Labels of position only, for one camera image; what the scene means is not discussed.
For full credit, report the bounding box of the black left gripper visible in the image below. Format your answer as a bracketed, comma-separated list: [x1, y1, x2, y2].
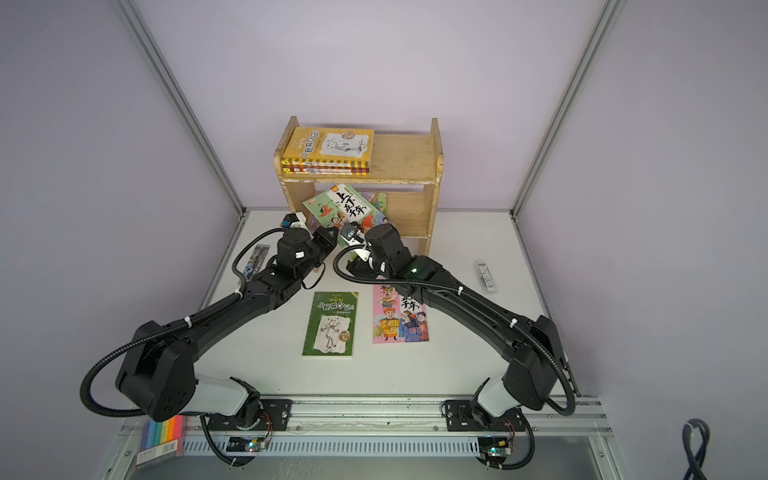
[295, 220, 337, 280]

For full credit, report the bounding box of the green pink bottom comic book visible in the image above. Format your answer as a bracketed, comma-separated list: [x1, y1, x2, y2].
[303, 183, 389, 234]

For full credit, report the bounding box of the pink Chinese comic book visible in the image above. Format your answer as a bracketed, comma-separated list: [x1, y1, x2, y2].
[372, 285, 430, 344]

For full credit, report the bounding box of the red wimpy kid book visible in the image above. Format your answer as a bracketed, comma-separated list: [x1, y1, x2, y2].
[281, 164, 370, 175]

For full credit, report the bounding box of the yellow green-edged wimpy kid book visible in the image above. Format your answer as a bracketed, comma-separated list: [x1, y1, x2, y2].
[279, 127, 375, 168]

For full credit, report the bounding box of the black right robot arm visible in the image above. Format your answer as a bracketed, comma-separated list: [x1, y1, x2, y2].
[333, 223, 577, 428]

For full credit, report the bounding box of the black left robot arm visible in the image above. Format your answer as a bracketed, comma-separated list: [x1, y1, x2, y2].
[79, 227, 339, 422]

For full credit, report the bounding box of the grey metal ruler strip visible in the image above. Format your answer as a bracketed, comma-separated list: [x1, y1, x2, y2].
[243, 244, 270, 281]

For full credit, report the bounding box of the green wimpy kid book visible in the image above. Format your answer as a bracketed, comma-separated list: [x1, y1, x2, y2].
[302, 292, 359, 357]

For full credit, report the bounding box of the wooden two-tier bookshelf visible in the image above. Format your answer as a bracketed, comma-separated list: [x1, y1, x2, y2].
[274, 116, 444, 255]

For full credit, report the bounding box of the right controller circuit board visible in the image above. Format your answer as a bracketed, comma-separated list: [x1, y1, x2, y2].
[477, 436, 512, 457]

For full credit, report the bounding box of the controller circuit board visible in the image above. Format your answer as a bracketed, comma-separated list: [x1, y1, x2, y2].
[226, 437, 270, 455]
[477, 436, 512, 457]

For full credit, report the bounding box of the left controller circuit board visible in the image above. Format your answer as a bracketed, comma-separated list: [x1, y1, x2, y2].
[226, 437, 270, 455]

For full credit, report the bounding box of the pack of coloured highlighters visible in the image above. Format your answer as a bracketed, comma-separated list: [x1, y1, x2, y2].
[135, 415, 185, 470]

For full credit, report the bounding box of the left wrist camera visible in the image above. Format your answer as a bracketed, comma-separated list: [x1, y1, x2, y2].
[281, 212, 307, 230]

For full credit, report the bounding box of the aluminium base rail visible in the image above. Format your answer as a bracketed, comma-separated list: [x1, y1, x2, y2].
[119, 394, 613, 438]

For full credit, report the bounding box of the white slotted cable duct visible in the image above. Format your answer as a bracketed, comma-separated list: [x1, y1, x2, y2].
[214, 436, 480, 458]

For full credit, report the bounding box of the black cable bundle at corner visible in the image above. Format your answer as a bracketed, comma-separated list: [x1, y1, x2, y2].
[682, 418, 712, 480]

